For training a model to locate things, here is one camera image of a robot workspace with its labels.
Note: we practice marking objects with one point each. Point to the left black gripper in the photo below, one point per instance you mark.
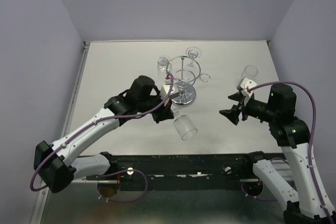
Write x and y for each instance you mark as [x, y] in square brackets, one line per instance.
[165, 113]

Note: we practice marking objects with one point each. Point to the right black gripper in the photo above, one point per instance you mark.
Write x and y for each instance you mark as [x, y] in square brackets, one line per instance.
[232, 114]

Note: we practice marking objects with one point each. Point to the clear wine glass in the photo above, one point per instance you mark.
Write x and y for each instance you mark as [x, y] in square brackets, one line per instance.
[250, 72]

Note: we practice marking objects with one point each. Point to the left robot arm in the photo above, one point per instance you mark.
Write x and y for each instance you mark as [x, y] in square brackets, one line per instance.
[60, 162]

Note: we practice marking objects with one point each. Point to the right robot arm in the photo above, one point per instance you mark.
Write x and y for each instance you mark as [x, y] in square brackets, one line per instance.
[307, 201]

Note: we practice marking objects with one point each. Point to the chrome wine glass rack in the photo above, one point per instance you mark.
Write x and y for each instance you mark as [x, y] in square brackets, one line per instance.
[186, 72]

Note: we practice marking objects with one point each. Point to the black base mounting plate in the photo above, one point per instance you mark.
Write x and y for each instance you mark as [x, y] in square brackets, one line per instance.
[182, 172]

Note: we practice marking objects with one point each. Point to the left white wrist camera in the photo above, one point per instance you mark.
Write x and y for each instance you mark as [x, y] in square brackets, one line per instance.
[165, 90]

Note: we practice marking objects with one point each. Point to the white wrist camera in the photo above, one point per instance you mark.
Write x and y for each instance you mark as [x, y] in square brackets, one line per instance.
[245, 86]
[165, 90]

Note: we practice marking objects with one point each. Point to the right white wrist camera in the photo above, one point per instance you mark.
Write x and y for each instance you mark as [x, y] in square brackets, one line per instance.
[245, 86]

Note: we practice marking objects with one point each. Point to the aluminium rail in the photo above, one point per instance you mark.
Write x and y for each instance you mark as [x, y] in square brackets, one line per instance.
[281, 167]

